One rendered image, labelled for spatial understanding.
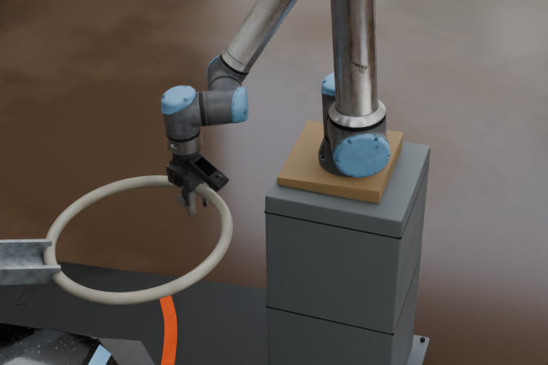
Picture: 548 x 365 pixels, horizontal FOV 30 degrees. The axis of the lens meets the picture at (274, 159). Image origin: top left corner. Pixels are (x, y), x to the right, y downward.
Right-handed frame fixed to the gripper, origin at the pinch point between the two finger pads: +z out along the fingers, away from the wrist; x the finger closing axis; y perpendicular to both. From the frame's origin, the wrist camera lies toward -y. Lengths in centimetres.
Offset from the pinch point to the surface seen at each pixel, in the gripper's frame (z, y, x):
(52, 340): 1, -3, 57
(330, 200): 5.2, -23.7, -27.8
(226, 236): -8.6, -21.2, 12.1
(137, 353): 21.4, -6.8, 36.0
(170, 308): 86, 51, -24
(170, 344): 85, 38, -11
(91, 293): -7.8, -7.3, 45.6
